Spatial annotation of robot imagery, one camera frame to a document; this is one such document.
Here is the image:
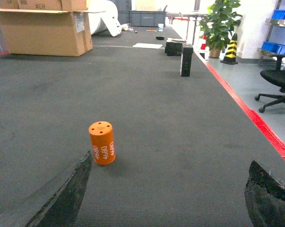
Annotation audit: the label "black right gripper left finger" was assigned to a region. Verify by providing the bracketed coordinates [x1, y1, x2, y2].
[0, 150, 93, 227]

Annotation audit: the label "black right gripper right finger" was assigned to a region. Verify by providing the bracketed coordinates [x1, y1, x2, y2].
[244, 160, 285, 227]

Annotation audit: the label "orange cylinder cap 4680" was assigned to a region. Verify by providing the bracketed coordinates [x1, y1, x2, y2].
[88, 121, 116, 166]

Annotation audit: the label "metal shelf with blue bins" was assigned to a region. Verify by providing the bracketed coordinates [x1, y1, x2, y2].
[258, 0, 285, 69]

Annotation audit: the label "black office chair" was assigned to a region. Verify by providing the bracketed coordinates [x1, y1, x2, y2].
[254, 53, 285, 113]

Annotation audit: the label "yellow black traffic cone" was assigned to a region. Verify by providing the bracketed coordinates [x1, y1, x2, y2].
[220, 33, 238, 65]

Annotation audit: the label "upright black box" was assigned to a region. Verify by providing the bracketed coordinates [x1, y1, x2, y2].
[180, 44, 193, 77]

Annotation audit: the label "large open cardboard box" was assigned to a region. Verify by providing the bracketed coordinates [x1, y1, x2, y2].
[0, 9, 93, 57]

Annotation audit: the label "potted green plant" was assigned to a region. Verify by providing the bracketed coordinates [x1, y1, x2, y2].
[199, 0, 242, 58]

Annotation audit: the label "stacked black boxes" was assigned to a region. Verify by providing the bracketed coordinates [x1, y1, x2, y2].
[165, 39, 187, 56]

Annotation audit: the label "white flat sheet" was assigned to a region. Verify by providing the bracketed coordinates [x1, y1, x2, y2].
[132, 43, 163, 49]

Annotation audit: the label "upper cardboard box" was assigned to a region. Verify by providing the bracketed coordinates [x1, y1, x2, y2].
[0, 0, 90, 11]

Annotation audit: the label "white paper cup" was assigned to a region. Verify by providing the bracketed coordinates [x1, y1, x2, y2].
[158, 23, 164, 32]

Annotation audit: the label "grey plastic crate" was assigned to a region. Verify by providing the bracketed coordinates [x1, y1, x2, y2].
[129, 10, 166, 27]

